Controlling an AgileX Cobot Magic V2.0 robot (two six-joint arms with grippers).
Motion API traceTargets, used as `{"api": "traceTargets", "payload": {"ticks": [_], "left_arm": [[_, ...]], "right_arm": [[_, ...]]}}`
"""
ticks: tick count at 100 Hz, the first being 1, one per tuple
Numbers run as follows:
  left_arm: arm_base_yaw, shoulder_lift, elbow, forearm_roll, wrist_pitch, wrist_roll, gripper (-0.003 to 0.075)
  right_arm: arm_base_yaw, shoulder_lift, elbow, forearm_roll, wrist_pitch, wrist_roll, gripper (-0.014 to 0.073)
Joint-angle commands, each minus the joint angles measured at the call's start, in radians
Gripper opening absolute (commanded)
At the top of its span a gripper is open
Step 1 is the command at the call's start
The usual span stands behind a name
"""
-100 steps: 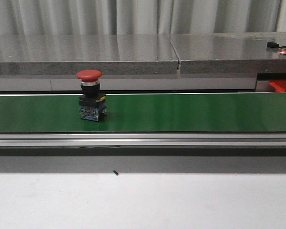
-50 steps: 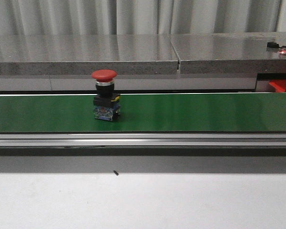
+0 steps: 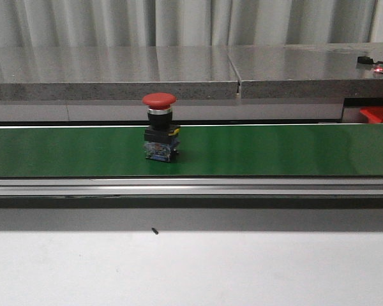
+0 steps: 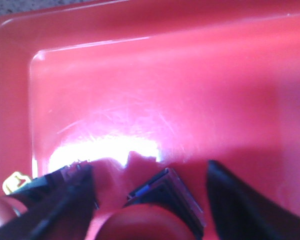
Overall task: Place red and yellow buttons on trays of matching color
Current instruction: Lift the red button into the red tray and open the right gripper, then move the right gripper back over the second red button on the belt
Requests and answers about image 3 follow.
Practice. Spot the grey stone counter slab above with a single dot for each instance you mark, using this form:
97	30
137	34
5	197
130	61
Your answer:
115	73

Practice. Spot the green conveyor belt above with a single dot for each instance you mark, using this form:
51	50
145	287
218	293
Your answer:
280	150

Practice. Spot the red plate tray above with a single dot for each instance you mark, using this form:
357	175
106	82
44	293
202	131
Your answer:
373	114

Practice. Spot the black connector plug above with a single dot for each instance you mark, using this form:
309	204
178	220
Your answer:
365	60

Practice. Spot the grey pleated curtain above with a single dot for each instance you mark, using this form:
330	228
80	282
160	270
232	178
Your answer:
183	23

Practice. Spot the aluminium conveyor side rail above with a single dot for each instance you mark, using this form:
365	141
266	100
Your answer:
193	187

